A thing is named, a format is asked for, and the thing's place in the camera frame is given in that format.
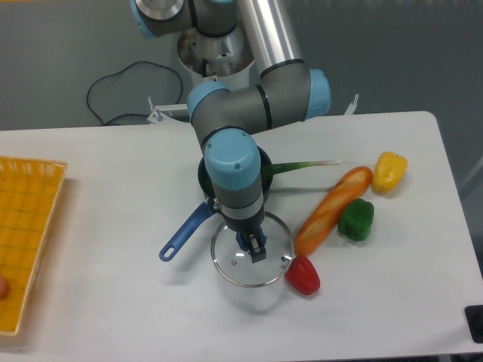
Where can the dark blue saucepan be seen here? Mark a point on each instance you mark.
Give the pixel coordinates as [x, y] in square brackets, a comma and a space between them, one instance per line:
[206, 209]

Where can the yellow bell pepper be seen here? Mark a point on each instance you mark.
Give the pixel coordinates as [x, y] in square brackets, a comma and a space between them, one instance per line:
[388, 172]

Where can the toy baguette bread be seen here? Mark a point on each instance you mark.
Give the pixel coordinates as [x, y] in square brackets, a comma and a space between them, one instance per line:
[325, 216]

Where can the glass pot lid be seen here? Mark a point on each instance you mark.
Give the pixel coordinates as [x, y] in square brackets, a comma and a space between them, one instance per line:
[236, 266]

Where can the red bell pepper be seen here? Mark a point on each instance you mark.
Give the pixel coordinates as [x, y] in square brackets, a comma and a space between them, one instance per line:
[302, 276]

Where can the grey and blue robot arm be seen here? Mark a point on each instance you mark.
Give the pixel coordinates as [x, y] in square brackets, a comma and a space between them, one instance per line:
[225, 120]

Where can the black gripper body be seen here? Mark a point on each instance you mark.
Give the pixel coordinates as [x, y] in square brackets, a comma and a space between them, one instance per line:
[245, 226]

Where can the green onion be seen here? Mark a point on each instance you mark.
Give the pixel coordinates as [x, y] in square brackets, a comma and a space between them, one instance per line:
[273, 169]

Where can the yellow woven basket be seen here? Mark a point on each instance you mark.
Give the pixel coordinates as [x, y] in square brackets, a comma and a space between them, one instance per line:
[29, 192]

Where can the green bell pepper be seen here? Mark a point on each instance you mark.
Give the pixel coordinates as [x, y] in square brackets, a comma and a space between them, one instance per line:
[356, 220]

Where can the black device at table edge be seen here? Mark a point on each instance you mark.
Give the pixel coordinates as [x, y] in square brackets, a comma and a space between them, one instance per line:
[474, 318]

